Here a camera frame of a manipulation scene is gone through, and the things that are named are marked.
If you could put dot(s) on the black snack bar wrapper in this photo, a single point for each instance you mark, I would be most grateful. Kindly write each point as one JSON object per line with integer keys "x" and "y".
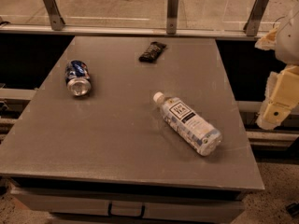
{"x": 152, "y": 53}

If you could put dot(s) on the black drawer handle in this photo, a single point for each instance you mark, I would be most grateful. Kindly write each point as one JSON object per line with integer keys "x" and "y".
{"x": 126, "y": 210}

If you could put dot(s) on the grey table drawer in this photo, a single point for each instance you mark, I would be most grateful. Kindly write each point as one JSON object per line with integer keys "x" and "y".
{"x": 86, "y": 207}

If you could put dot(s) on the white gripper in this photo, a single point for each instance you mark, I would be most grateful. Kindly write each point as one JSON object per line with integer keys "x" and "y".
{"x": 290, "y": 42}

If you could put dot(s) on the clear plastic water bottle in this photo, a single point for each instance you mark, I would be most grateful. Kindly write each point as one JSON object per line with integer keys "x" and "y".
{"x": 202, "y": 136}

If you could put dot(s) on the horizontal metal rail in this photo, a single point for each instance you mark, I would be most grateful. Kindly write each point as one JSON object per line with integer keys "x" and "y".
{"x": 114, "y": 31}

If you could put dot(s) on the right metal rail bracket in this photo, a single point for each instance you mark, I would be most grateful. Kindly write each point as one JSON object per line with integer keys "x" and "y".
{"x": 252, "y": 25}

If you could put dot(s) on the left metal rail bracket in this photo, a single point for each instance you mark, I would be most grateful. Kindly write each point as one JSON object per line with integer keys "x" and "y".
{"x": 56, "y": 20}

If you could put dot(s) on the crushed blue soda can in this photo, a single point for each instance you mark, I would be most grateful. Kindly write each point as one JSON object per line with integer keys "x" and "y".
{"x": 77, "y": 78}

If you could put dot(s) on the metal rail bracket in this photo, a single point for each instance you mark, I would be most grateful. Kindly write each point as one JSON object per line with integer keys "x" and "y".
{"x": 56, "y": 20}
{"x": 252, "y": 25}
{"x": 172, "y": 17}

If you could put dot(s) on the middle metal rail bracket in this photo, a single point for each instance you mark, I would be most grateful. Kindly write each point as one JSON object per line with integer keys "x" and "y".
{"x": 172, "y": 17}

